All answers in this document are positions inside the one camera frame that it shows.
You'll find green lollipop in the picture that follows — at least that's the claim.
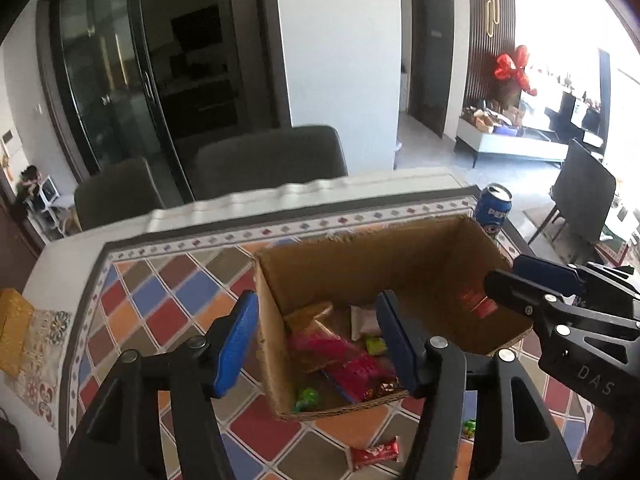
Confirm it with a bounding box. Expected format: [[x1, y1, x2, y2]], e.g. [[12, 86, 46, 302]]
[[462, 418, 476, 440], [293, 387, 320, 413]]

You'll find red bow decoration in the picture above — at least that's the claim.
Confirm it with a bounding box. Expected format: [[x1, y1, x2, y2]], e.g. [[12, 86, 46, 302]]
[[494, 44, 537, 96]]

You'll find small green candy packet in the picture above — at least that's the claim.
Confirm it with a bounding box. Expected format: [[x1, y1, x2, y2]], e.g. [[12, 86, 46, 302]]
[[366, 336, 387, 356]]

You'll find colourful small candy pack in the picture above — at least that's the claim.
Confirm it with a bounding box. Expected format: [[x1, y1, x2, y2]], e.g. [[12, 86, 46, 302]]
[[362, 376, 402, 401]]

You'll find pink snack bag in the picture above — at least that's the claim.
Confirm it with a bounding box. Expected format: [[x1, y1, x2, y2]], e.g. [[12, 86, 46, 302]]
[[288, 334, 397, 403]]

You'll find grey dining chair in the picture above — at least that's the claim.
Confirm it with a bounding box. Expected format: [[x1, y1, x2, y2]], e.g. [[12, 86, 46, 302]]
[[190, 125, 348, 200], [74, 157, 165, 231]]

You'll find beige red snack bag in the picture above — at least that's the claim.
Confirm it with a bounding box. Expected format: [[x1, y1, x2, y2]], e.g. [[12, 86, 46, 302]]
[[283, 301, 350, 339]]

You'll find yellow green snack bag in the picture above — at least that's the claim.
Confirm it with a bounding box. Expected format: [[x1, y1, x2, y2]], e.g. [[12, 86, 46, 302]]
[[349, 306, 382, 341]]

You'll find grey dining chair left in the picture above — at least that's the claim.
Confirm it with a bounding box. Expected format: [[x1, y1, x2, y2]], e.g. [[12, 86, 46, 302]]
[[74, 157, 165, 231]]

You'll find grey dining chair right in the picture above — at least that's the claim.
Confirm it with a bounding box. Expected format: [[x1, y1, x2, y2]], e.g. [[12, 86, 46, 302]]
[[190, 125, 348, 200]]

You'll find white low cabinet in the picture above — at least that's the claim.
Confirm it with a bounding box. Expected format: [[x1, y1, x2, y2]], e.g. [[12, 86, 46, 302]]
[[457, 118, 568, 167]]

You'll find colourful checkered table mat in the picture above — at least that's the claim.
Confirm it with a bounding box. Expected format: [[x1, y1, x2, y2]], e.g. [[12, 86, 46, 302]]
[[58, 186, 589, 479]]

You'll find yellow woven box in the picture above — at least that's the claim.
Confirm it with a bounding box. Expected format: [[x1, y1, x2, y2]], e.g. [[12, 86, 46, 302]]
[[0, 288, 35, 378]]

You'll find small red candy wrapper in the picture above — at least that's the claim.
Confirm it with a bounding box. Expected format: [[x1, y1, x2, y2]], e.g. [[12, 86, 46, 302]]
[[347, 436, 404, 471]]

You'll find brown cardboard box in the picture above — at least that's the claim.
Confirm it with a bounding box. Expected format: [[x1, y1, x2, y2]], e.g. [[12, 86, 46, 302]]
[[255, 216, 532, 420]]

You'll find blue pepsi can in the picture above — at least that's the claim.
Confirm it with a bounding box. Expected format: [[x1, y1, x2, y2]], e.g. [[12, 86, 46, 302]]
[[474, 183, 512, 237]]

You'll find dark side chair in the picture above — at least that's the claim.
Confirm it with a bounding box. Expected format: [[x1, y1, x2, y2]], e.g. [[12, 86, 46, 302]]
[[528, 140, 616, 247]]

